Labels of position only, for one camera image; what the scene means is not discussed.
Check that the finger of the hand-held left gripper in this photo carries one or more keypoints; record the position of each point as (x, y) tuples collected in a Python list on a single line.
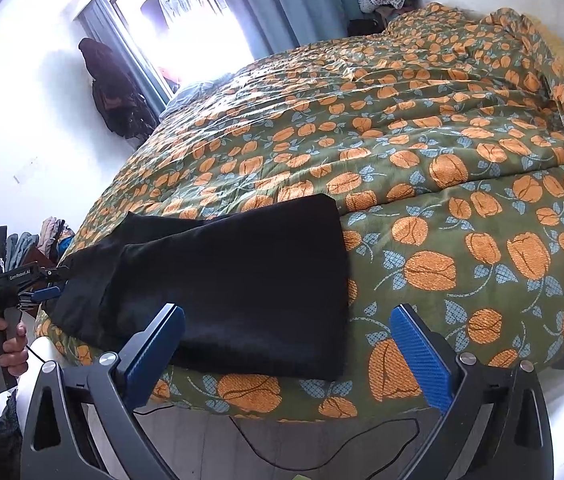
[(57, 272), (47, 293)]

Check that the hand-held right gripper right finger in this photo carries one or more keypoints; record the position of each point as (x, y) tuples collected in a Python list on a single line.
[(422, 355)]

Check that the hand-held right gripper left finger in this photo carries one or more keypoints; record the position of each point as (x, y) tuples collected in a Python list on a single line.
[(157, 355)]

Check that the black pants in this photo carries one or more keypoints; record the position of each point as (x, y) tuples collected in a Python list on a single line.
[(237, 285)]

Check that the pile of mixed clothes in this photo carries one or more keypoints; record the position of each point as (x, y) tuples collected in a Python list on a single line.
[(49, 232)]

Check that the dark hanging clothes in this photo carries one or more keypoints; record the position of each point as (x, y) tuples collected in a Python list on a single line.
[(112, 85)]

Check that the green orange floral quilt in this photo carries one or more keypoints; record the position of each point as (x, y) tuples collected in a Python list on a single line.
[(412, 135)]

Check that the pale blue bed sheet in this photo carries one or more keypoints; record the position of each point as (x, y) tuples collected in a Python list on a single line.
[(197, 89)]

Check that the bright window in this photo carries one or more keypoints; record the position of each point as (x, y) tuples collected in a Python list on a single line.
[(212, 40)]

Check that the black bag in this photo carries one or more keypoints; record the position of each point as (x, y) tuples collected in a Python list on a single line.
[(367, 26)]

